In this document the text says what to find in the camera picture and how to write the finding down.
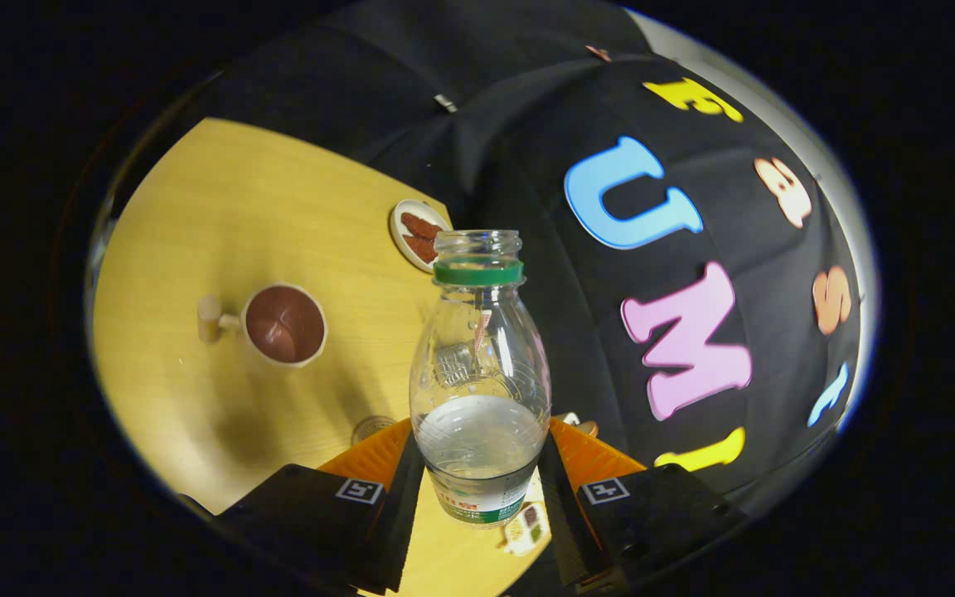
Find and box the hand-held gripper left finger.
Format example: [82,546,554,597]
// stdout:
[182,419,427,595]

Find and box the cream cup with handle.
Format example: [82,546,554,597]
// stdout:
[197,283,328,369]

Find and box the clear plastic juice bottle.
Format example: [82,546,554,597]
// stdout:
[410,230,552,528]

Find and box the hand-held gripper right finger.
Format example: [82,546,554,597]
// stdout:
[537,417,750,595]

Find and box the round wooden coaster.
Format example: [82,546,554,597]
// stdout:
[351,415,397,447]

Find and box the wire mesh holder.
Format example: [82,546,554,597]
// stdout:
[434,342,478,386]

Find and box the small white plate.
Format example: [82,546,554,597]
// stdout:
[390,199,453,274]

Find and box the black backdrop cloth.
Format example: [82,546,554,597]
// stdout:
[104,0,864,498]

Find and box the wooden table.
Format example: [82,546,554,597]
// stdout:
[92,117,561,597]

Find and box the white snack tray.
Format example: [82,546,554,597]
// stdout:
[502,500,550,556]

